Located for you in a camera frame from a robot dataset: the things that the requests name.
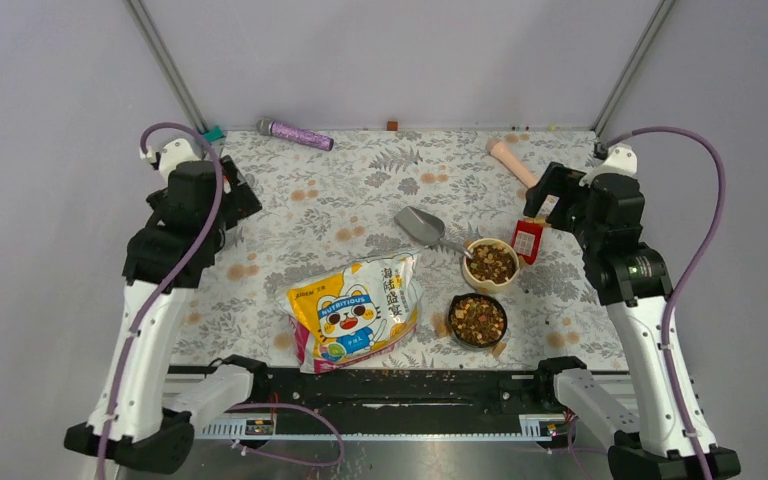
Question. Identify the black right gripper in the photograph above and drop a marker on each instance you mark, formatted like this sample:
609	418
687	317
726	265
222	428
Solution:
561	181

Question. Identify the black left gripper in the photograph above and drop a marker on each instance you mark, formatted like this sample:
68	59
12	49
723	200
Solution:
240	201

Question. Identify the metal food scoop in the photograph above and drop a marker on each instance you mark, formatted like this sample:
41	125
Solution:
427	229

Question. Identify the cat print pet food bag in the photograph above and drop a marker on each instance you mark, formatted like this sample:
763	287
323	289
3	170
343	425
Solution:
348	315

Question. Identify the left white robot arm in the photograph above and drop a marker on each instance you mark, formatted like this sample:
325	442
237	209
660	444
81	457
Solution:
164	264

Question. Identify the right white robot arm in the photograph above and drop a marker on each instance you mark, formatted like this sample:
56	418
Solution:
668	436

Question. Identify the cream pet bowl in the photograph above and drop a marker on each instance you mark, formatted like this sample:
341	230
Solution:
493	266

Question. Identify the black pet bowl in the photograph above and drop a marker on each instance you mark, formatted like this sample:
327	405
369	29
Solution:
477	321

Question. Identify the pink toy microphone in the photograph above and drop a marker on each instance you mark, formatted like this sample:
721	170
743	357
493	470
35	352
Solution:
498	149

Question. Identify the teal toy block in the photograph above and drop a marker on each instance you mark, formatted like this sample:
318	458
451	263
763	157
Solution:
214	134

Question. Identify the purple glitter toy microphone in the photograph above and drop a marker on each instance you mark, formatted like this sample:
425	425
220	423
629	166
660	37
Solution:
269	127

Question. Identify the floral patterned table mat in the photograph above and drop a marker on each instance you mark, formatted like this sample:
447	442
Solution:
322	210

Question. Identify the small wooden block near bowl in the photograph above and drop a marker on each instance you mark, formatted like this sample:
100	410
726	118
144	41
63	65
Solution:
498	349

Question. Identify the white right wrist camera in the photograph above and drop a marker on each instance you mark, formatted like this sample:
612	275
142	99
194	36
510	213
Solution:
621	160

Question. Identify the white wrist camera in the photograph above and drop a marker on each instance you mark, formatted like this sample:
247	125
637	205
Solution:
621	160
175	152

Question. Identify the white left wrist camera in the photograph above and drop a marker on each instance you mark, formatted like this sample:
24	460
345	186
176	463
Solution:
175	152

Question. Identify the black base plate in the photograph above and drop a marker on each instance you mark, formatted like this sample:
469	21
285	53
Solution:
379	402

